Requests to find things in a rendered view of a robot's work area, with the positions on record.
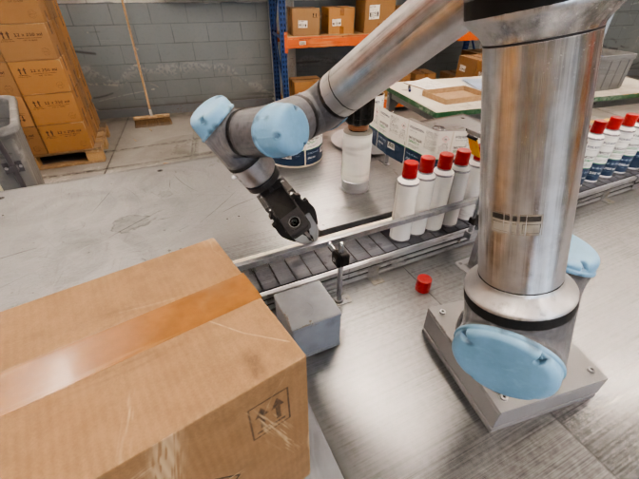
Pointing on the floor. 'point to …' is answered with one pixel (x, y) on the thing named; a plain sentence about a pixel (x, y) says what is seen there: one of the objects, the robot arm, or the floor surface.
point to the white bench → (629, 92)
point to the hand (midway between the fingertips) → (313, 241)
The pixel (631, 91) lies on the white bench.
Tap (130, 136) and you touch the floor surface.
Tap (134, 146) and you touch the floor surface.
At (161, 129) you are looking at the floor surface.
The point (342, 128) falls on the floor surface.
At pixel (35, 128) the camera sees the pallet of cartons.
